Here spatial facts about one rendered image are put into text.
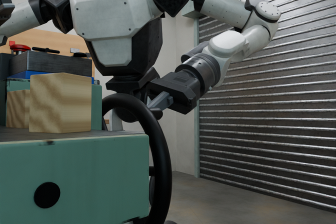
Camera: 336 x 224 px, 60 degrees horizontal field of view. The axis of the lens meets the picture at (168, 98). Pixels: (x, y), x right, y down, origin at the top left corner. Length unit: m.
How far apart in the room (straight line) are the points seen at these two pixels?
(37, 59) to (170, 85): 0.28
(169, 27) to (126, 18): 3.99
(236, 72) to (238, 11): 2.90
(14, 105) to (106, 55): 0.67
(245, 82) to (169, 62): 1.53
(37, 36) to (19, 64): 3.50
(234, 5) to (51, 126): 0.77
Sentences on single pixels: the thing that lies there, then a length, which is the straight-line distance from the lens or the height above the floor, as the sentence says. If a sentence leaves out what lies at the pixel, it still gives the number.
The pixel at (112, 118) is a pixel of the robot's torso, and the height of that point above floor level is 0.90.
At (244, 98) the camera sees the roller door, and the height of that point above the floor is 1.11.
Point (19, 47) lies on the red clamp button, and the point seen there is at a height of 1.02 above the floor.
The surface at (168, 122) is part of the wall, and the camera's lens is 4.68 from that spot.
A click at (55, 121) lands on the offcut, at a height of 0.91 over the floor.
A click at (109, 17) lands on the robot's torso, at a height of 1.21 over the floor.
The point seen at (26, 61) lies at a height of 0.98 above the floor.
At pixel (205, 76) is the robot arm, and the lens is 0.64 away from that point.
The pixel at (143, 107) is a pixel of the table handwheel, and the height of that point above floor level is 0.93.
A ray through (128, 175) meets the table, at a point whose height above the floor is 0.87.
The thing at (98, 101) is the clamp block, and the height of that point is 0.93.
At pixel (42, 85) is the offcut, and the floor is 0.94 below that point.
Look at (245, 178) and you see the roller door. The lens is 3.76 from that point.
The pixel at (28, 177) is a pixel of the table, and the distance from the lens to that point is 0.18.
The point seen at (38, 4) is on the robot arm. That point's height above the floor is 1.28.
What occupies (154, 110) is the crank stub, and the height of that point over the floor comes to 0.92.
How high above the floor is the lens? 0.91
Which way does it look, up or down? 3 degrees up
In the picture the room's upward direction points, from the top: straight up
